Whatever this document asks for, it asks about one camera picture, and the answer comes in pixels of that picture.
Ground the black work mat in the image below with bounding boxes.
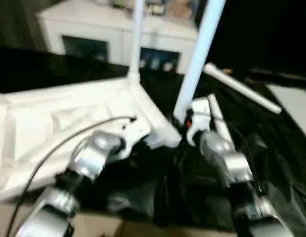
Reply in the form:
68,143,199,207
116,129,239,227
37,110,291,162
0,45,306,233

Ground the white plastic table leg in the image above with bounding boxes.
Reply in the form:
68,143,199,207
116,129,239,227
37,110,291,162
172,0,227,125
202,62,283,116
126,0,146,88
206,94,236,145

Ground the white cabinet with glass doors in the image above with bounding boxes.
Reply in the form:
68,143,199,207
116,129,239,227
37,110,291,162
36,0,201,76

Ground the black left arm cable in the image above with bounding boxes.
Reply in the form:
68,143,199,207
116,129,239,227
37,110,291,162
4,116,139,237

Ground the flat white board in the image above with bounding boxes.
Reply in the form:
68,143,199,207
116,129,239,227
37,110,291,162
265,83,306,143

